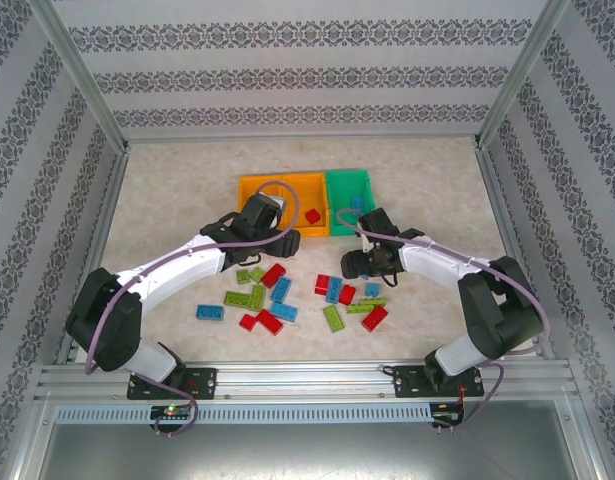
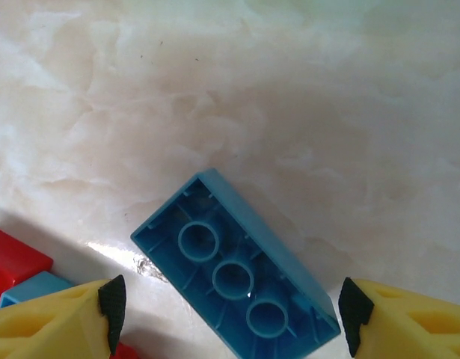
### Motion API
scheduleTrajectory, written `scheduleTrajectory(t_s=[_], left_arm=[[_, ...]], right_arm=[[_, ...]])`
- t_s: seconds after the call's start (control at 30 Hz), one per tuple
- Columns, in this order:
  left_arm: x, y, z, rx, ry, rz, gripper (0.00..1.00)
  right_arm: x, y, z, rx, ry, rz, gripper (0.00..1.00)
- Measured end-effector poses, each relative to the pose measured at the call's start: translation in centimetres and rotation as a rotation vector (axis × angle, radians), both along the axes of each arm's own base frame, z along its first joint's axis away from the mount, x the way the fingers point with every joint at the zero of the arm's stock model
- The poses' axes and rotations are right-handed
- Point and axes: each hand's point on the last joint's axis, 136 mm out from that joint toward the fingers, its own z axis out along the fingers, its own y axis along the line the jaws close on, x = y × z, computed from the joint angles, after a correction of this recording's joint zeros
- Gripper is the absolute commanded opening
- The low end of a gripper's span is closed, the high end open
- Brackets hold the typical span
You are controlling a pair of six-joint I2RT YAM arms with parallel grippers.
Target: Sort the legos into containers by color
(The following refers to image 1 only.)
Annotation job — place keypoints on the green plastic bin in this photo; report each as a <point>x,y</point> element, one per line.
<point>344,187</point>

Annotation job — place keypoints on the grey metal panel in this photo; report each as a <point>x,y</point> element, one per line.
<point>307,455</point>

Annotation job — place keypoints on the right controller circuit board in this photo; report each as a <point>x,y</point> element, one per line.
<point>444,416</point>

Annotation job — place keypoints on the controller circuit board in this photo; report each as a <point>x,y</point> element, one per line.
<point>169,412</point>
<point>444,416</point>

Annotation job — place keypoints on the yellow plastic bin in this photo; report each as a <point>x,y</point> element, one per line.
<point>312,192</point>
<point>247,185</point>

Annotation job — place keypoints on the aluminium frame leg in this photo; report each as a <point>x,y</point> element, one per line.
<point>589,450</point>
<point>24,450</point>

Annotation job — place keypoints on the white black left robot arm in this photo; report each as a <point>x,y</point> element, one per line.
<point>177,265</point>

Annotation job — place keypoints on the left controller circuit board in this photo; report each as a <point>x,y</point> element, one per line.
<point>169,412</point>

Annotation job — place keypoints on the aluminium back frame bar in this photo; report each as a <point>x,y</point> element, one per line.
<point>302,136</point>

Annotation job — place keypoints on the aluminium frame post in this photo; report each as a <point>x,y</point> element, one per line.
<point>518,80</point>
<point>87,80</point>

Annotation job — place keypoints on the aluminium front rail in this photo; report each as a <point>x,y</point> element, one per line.
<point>307,380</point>

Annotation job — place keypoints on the small red lego brick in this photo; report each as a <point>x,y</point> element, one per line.
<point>313,216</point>
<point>248,321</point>

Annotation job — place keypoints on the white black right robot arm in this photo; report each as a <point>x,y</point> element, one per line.
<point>437,265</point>

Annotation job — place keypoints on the aluminium side frame rail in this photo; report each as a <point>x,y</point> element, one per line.
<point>504,225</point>
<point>103,225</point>

